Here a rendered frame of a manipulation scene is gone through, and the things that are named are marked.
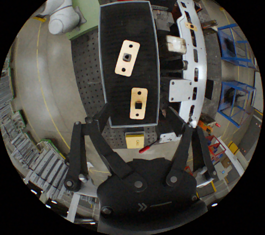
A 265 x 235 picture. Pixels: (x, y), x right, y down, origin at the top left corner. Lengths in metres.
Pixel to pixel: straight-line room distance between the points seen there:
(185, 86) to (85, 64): 0.72
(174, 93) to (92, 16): 0.76
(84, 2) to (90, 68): 0.58
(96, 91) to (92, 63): 0.24
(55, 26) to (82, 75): 0.47
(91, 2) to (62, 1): 0.25
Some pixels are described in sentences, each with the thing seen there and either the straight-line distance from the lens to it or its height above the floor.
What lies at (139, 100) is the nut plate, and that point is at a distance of 0.21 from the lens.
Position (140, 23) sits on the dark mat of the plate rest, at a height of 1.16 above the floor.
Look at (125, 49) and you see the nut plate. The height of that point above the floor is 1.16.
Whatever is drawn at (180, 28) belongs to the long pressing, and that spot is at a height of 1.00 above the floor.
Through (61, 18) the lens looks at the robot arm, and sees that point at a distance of 0.60.
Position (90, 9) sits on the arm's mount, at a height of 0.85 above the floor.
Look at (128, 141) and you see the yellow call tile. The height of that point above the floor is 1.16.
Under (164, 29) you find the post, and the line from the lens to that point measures 0.33.
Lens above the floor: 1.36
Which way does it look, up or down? 69 degrees down
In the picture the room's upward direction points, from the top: 178 degrees counter-clockwise
